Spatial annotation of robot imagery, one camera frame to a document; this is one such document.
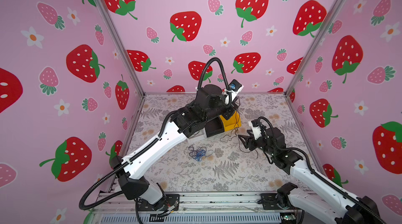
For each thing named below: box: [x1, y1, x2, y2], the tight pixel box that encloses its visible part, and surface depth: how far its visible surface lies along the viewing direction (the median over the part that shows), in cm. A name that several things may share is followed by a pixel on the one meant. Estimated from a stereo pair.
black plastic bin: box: [204, 116, 225, 138], surface depth 97 cm
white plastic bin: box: [186, 127, 208, 143], surface depth 95 cm
